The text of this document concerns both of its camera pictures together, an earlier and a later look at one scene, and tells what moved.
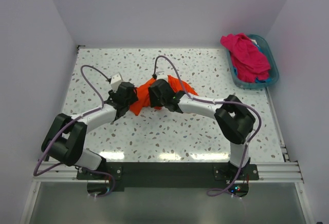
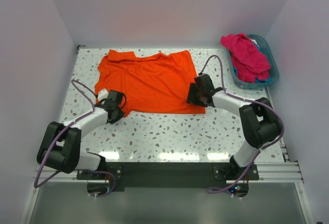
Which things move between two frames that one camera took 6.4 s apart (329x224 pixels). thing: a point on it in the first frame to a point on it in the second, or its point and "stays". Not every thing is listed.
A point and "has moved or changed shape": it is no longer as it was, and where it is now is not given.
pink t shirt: [250, 63] stays
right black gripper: [152, 96] to [193, 94]
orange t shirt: [143, 100] has moved or changed shape
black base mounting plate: [168, 174] stays
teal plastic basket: [267, 51] stays
